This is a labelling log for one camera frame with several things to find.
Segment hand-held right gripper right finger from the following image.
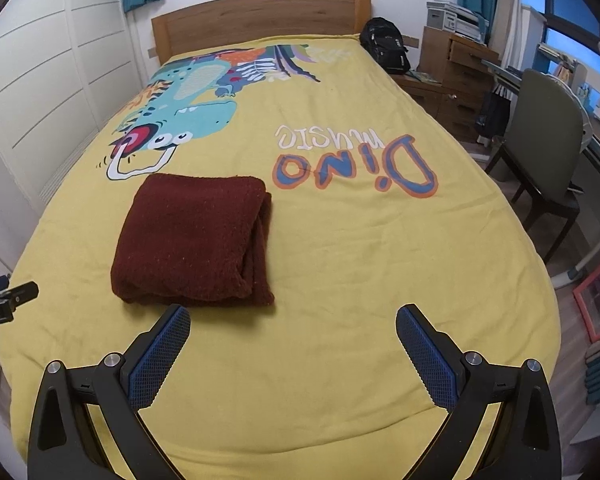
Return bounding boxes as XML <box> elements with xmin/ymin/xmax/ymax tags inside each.
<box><xmin>396</xmin><ymin>304</ymin><xmax>563</xmax><ymax>480</ymax></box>

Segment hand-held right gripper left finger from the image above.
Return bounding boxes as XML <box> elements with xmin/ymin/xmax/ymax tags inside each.
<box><xmin>27</xmin><ymin>304</ymin><xmax>192</xmax><ymax>480</ymax></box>

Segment maroon knit sweater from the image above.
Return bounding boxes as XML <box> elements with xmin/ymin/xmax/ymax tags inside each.
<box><xmin>110</xmin><ymin>173</ymin><xmax>276</xmax><ymax>308</ymax></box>

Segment yellow dinosaur printed blanket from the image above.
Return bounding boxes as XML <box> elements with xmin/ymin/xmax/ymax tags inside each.
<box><xmin>0</xmin><ymin>34</ymin><xmax>563</xmax><ymax>480</ymax></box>

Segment white wardrobe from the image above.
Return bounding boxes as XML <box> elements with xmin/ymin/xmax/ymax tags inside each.
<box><xmin>0</xmin><ymin>0</ymin><xmax>155</xmax><ymax>281</ymax></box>

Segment dark bag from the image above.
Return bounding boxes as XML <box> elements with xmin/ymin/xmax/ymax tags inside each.
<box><xmin>475</xmin><ymin>86</ymin><xmax>508</xmax><ymax>147</ymax></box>

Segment grey upholstered chair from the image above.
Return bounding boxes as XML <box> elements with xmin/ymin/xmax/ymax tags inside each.
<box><xmin>485</xmin><ymin>69</ymin><xmax>593</xmax><ymax>262</ymax></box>

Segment wooden nightstand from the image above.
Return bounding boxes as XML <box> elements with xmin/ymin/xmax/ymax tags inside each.
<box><xmin>394</xmin><ymin>71</ymin><xmax>452</xmax><ymax>122</ymax></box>

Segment wooden desk with drawers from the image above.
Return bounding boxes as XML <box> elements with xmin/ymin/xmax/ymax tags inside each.
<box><xmin>420</xmin><ymin>26</ymin><xmax>503</xmax><ymax>142</ymax></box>

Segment black backpack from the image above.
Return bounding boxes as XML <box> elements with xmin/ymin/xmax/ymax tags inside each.
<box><xmin>359</xmin><ymin>17</ymin><xmax>412</xmax><ymax>75</ymax></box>

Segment grey printer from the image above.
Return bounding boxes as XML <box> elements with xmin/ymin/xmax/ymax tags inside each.
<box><xmin>426</xmin><ymin>2</ymin><xmax>488</xmax><ymax>43</ymax></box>

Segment wooden headboard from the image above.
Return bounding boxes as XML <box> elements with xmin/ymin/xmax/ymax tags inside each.
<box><xmin>150</xmin><ymin>0</ymin><xmax>372</xmax><ymax>67</ymax></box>

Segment window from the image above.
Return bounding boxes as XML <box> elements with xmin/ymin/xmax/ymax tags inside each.
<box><xmin>520</xmin><ymin>0</ymin><xmax>600</xmax><ymax>78</ymax></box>

